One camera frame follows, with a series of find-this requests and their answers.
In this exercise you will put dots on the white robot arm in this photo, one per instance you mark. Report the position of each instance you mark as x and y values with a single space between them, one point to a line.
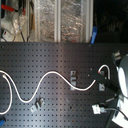
122 95

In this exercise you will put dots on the cluttered tray with wires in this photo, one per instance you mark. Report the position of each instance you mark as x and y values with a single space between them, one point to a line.
15 20

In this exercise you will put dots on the grey cable clip lower left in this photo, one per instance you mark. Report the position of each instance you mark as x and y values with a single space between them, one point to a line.
38 104

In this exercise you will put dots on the grey bracket upper right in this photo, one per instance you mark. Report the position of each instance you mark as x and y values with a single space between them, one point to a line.
116 56

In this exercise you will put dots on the grey cable clip centre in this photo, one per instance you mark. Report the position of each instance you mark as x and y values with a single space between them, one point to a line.
73 79

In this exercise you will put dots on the blue handled tool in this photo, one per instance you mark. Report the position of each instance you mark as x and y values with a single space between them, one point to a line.
94 34

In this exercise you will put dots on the black pegboard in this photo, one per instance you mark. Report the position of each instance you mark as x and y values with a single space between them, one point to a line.
42 70

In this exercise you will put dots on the white connector plug with cable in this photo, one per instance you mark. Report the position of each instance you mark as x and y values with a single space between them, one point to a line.
98 109

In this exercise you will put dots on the grey cable clip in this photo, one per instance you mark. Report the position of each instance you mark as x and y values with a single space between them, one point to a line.
101 85
38 104
73 79

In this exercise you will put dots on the grey cable clip right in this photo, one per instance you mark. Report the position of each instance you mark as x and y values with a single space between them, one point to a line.
101 85

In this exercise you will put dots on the blue object bottom left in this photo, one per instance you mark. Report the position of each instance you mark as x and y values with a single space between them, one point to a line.
2 121

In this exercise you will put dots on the clear plastic storage bin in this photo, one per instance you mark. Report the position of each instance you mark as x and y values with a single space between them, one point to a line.
63 20

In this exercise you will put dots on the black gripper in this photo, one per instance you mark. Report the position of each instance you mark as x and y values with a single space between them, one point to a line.
100 78

